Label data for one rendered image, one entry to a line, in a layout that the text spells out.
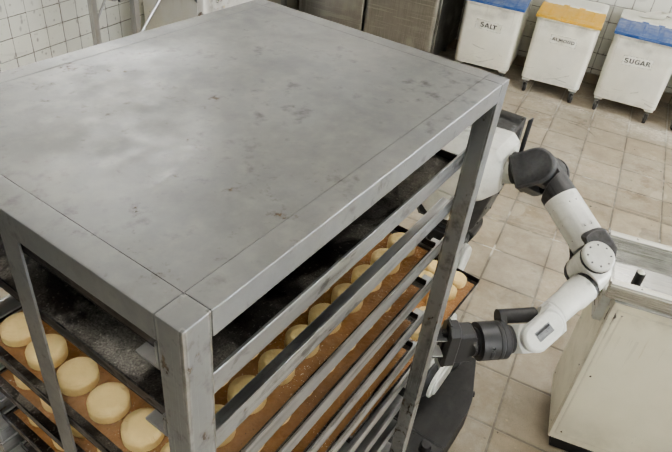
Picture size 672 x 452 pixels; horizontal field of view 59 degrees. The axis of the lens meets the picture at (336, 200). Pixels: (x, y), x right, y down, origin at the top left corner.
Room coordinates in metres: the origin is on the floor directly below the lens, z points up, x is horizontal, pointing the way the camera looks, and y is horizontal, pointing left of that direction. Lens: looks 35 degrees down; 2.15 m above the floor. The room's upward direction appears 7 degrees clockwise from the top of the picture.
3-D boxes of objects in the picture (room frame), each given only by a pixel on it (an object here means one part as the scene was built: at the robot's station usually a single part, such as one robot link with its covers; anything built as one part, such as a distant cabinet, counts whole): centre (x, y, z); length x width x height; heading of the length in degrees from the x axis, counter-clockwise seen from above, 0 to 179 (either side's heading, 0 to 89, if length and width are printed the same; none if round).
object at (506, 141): (1.52, -0.37, 1.27); 0.34 x 0.30 x 0.36; 59
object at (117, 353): (0.67, 0.14, 1.68); 0.60 x 0.40 x 0.02; 149
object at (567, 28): (5.34, -1.88, 0.38); 0.64 x 0.54 x 0.77; 158
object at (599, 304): (1.64, -0.99, 0.77); 0.24 x 0.04 x 0.14; 163
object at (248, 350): (0.58, -0.03, 1.68); 0.64 x 0.03 x 0.03; 149
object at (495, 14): (5.60, -1.29, 0.38); 0.64 x 0.54 x 0.77; 160
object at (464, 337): (0.94, -0.33, 1.15); 0.12 x 0.10 x 0.13; 104
